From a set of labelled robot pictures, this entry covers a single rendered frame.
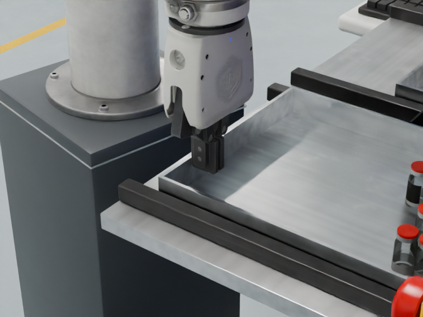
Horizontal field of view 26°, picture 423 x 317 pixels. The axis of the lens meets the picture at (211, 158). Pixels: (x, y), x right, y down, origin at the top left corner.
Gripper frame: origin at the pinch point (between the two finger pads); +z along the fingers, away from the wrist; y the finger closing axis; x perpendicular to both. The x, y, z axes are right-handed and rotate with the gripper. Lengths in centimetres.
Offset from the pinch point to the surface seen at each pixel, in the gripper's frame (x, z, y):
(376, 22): 15, 11, 68
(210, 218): -5.6, 2.5, -7.1
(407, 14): 3, 3, 54
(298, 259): -16.1, 2.5, -7.5
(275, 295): -15.8, 4.8, -10.8
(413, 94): -10.5, 1.5, 28.2
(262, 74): 109, 91, 178
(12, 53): 194, 90, 138
